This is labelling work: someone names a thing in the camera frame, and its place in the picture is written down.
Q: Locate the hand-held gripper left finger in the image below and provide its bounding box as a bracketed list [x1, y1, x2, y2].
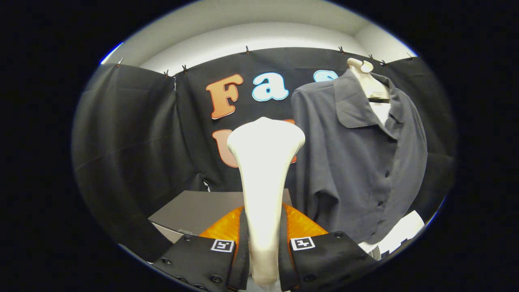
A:
[153, 205, 250, 292]

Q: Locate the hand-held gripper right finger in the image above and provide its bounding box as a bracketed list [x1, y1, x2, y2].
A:
[278, 203, 380, 292]

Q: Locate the white garment steamer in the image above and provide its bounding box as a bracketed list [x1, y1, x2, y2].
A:
[226, 117, 306, 289]

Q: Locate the grey button shirt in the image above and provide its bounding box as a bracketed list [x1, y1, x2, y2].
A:
[291, 68, 429, 245]

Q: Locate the grey drawer cabinet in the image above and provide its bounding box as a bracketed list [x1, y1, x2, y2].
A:
[148, 189, 292, 260]

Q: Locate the white topped cabinet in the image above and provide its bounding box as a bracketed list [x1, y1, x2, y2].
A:
[359, 210, 425, 260]

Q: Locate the black backdrop cloth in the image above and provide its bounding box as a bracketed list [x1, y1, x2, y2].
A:
[72, 47, 457, 264]

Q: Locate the white mannequin torso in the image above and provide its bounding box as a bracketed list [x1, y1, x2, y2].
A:
[347, 58, 392, 126]

